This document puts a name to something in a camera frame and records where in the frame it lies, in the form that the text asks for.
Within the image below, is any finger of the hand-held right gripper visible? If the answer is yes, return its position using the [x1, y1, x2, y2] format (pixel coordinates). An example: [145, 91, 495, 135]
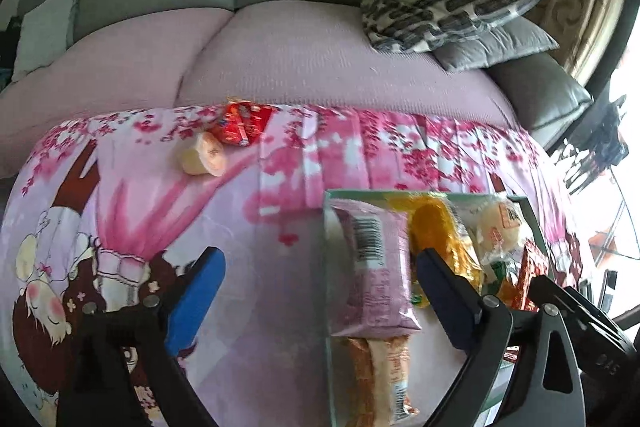
[527, 276, 623, 338]

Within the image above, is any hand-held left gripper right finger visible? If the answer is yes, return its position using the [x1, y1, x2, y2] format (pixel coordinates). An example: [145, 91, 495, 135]
[416, 247, 586, 427]

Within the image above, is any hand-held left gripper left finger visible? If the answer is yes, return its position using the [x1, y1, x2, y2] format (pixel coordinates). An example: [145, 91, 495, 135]
[55, 246, 227, 427]

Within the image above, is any long red snack packet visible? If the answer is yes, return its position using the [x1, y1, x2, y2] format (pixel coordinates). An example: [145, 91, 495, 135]
[500, 239, 551, 313]

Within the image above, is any green snack packet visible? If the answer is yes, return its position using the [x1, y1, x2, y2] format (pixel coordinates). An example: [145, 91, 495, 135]
[482, 257, 516, 298]

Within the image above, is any orange bread packet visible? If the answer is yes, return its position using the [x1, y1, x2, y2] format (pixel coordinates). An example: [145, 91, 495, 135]
[387, 192, 483, 308]

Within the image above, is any pink snack packet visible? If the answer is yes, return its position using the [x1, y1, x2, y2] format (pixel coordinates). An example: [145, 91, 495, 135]
[327, 199, 422, 339]

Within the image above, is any white bun packet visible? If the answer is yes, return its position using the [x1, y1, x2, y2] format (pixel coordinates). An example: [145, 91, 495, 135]
[470, 197, 531, 268]

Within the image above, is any beige snack packet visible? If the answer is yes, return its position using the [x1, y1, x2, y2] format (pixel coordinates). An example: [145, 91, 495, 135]
[367, 337, 421, 425]

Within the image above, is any teal shallow cardboard box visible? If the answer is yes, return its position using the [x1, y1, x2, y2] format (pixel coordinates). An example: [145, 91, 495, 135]
[322, 188, 543, 427]

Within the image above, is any pink printed blanket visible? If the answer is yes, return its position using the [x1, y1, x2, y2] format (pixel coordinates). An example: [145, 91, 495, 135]
[0, 103, 596, 427]

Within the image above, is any metal window railing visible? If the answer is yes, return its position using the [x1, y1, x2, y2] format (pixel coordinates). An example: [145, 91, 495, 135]
[550, 94, 640, 198]

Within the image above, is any shiny red candy packet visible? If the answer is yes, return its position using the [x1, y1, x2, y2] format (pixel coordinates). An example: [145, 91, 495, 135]
[217, 102, 273, 148]

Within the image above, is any black pole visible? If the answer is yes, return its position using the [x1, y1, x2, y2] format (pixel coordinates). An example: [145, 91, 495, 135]
[547, 0, 640, 155]

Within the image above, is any pink ribbed sofa cover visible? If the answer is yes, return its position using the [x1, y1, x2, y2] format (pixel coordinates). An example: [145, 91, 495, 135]
[0, 0, 526, 180]

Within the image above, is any black and white patterned pillow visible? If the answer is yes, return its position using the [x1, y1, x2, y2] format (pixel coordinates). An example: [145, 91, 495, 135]
[360, 0, 546, 54]

